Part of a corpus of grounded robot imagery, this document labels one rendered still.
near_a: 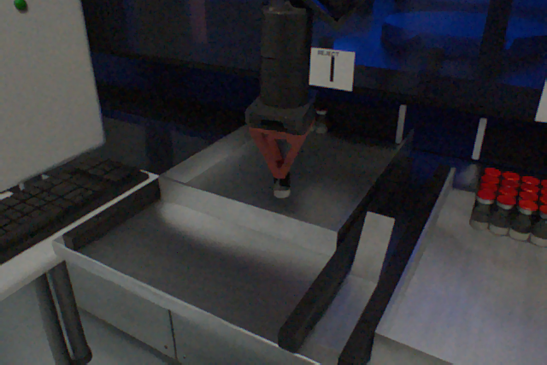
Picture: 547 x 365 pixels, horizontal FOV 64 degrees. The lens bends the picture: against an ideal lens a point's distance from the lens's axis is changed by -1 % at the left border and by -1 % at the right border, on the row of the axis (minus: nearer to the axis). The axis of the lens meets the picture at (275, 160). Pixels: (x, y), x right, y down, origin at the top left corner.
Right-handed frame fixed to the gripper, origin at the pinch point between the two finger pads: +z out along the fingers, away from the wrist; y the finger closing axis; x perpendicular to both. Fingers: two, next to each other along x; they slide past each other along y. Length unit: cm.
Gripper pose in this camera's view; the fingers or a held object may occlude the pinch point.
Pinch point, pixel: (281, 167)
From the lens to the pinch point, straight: 56.4
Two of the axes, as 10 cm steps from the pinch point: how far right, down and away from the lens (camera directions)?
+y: 2.6, -4.4, 8.6
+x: -9.6, -1.4, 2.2
